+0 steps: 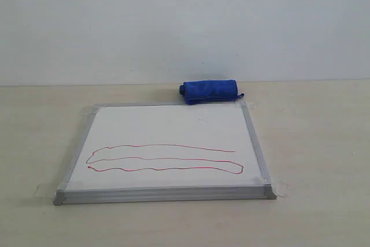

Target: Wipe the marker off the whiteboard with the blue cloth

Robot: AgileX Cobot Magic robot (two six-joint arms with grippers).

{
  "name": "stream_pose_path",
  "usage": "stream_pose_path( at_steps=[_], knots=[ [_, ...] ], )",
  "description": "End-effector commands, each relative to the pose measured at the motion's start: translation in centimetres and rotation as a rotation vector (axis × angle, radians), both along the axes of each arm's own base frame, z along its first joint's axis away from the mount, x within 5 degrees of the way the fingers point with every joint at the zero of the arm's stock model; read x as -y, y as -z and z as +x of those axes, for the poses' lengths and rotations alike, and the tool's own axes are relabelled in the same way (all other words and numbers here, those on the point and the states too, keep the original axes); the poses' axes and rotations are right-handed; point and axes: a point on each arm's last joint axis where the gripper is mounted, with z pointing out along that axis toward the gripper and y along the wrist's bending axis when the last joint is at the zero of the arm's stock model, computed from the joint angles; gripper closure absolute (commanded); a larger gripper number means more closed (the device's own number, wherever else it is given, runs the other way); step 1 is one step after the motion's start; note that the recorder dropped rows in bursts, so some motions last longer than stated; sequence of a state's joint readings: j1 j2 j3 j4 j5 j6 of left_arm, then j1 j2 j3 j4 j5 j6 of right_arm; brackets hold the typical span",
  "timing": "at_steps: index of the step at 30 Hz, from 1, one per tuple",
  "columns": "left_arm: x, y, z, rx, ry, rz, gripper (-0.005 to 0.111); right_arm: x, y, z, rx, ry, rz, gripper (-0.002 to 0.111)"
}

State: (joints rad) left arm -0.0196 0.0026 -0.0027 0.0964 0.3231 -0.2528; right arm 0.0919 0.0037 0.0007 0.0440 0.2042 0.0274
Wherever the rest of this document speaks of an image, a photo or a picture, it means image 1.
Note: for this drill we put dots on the blue cloth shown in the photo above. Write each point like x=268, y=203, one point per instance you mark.
x=198, y=92

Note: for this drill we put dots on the white board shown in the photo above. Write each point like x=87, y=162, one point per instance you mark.
x=171, y=152

